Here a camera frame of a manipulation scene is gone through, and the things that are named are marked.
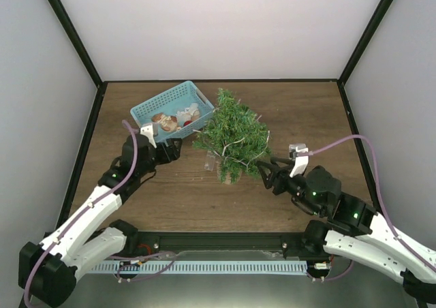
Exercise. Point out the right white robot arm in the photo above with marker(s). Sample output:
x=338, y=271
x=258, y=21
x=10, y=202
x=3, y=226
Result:
x=345, y=225

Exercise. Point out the black frame post left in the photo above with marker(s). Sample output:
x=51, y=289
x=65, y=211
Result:
x=71, y=32

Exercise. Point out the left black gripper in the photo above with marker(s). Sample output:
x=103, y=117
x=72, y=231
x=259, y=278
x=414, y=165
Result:
x=175, y=153

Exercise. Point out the black aluminium front rail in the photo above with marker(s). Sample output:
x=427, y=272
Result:
x=290, y=243

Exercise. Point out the gingerbread figure ornament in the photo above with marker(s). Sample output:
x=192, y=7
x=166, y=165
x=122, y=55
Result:
x=168, y=123

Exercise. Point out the light blue cable duct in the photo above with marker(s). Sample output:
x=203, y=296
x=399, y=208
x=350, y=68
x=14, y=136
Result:
x=285, y=267

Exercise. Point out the black frame post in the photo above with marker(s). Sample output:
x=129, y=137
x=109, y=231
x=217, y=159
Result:
x=71, y=32
x=378, y=15

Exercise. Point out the clear battery box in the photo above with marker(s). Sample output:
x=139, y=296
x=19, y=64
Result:
x=210, y=161

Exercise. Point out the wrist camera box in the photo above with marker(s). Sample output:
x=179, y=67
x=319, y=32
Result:
x=299, y=157
x=150, y=130

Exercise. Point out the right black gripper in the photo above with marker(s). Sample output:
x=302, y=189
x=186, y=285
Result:
x=276, y=173

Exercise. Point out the black frame post right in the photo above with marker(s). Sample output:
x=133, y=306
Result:
x=378, y=15

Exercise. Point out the small green christmas tree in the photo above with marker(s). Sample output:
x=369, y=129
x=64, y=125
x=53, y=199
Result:
x=236, y=135

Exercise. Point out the blue plastic basket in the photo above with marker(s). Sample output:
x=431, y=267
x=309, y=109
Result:
x=185, y=103

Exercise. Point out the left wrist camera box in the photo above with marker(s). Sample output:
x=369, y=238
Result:
x=150, y=130

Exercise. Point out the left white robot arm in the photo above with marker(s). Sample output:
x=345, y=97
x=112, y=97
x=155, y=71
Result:
x=51, y=269

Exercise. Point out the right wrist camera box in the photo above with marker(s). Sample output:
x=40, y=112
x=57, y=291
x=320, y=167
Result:
x=299, y=157

